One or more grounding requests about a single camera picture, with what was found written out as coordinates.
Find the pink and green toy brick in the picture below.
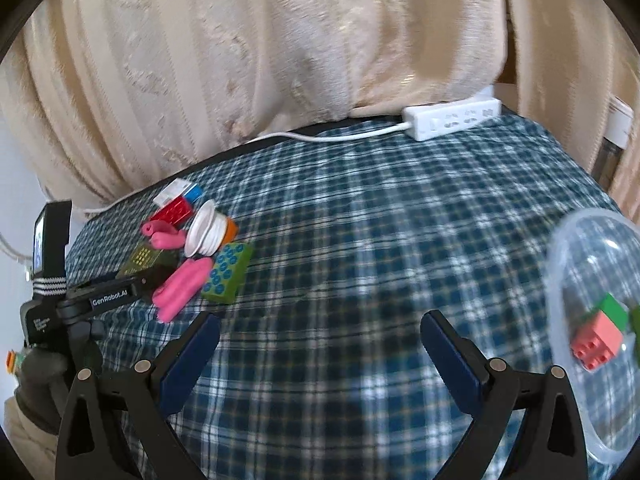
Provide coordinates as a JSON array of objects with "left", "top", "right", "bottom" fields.
[{"left": 570, "top": 294, "right": 629, "bottom": 372}]

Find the dark green printed box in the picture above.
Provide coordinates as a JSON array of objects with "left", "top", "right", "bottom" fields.
[{"left": 116, "top": 242, "right": 178, "bottom": 278}]

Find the pink S-shaped foam tube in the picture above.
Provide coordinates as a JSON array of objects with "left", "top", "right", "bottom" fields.
[{"left": 152, "top": 257, "right": 214, "bottom": 323}]

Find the white round lid stack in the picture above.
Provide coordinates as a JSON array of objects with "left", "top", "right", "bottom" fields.
[{"left": 183, "top": 200, "right": 228, "bottom": 258}]

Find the orange toy brick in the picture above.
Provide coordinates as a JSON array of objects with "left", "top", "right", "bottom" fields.
[{"left": 221, "top": 217, "right": 239, "bottom": 246}]

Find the grey gloved left hand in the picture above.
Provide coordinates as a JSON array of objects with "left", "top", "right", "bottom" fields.
[{"left": 15, "top": 348, "right": 68, "bottom": 436}]

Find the pink curled foam tube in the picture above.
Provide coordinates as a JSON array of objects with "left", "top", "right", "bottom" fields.
[{"left": 141, "top": 220, "right": 186, "bottom": 250}]

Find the clear plastic container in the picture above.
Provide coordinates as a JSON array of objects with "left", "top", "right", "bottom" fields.
[{"left": 546, "top": 208, "right": 639, "bottom": 465}]

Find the green brick with blue dots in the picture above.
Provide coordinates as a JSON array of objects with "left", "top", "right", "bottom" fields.
[{"left": 201, "top": 242, "right": 254, "bottom": 304}]

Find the red toy brick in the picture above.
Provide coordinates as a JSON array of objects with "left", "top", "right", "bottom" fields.
[{"left": 149, "top": 195, "right": 193, "bottom": 228}]

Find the white and blue medicine box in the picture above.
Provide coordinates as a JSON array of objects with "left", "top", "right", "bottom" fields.
[{"left": 153, "top": 178, "right": 203, "bottom": 208}]

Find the blue plaid bed sheet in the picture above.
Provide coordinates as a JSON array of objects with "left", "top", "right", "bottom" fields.
[{"left": 64, "top": 112, "right": 626, "bottom": 480}]

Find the cream patterned curtain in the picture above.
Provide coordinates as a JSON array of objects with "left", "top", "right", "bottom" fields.
[{"left": 1, "top": 0, "right": 639, "bottom": 208}]

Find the white power strip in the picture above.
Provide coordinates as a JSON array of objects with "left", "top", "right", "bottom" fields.
[{"left": 401, "top": 96, "right": 502, "bottom": 142}]

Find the white power cable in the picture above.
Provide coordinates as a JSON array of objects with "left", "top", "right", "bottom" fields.
[{"left": 74, "top": 120, "right": 414, "bottom": 219}]

